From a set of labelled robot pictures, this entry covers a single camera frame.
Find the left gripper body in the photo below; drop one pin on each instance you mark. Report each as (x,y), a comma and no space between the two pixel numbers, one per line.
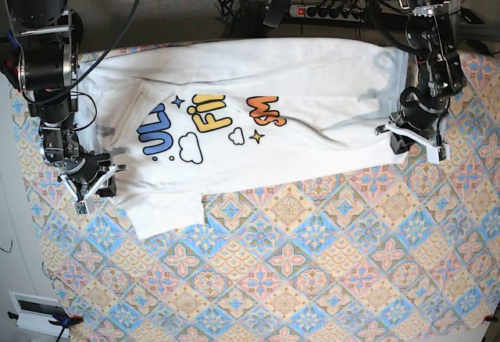
(418,112)

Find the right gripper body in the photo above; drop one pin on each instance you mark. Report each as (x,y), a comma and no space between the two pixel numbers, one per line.
(83,170)

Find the white printed T-shirt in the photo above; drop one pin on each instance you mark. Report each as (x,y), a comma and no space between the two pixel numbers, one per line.
(234,115)

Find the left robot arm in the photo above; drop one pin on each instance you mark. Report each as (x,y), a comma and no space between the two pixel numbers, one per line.
(430,40)

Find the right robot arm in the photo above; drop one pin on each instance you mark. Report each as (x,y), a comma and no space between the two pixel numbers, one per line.
(45,35)

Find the grey metal table leg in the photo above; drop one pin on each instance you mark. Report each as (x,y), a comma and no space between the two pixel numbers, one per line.
(476,20)

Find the patterned tablecloth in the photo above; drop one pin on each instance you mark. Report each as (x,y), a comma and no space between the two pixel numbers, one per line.
(399,252)

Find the blue clamp lower left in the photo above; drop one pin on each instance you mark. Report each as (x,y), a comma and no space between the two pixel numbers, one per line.
(63,321)

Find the white power strip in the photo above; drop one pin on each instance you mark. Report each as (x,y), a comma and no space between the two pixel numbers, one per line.
(339,13)

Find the orange clamp lower right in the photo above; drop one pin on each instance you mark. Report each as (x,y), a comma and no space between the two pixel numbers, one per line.
(491,318)

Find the black remote control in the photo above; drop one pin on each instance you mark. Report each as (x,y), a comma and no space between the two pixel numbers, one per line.
(275,12)

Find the white wall outlet box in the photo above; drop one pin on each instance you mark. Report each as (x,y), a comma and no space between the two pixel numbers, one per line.
(34,313)

